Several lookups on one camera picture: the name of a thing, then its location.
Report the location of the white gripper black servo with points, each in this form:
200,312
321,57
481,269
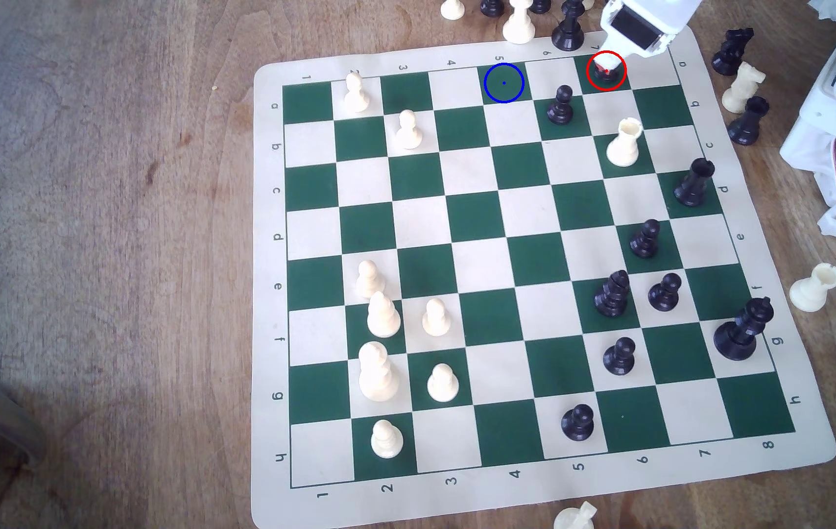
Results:
635,27

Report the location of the black chess pawn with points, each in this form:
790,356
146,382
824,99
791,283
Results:
604,78
664,294
560,109
578,425
645,241
619,358

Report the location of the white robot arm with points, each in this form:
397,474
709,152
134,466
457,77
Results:
814,110

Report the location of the tall black chess piece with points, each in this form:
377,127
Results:
568,33

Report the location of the white chess rook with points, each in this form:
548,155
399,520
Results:
623,145
813,290

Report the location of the tall white chess piece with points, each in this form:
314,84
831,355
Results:
519,28

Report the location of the black chess knight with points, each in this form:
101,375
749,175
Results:
731,53

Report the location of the white chess knight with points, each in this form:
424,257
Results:
742,88

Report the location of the black chess rook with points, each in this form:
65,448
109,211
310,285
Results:
694,184
747,123

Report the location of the white chess pawn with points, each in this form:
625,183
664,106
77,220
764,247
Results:
452,9
408,132
443,385
386,441
369,282
436,320
356,95

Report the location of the green and cream chess mat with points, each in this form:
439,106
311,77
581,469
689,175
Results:
462,220

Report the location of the black chess bishop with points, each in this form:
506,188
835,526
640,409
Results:
612,295

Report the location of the black chess king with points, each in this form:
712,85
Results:
739,334

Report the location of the white chess bishop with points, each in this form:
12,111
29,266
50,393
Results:
383,317

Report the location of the white chess queen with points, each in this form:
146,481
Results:
377,375

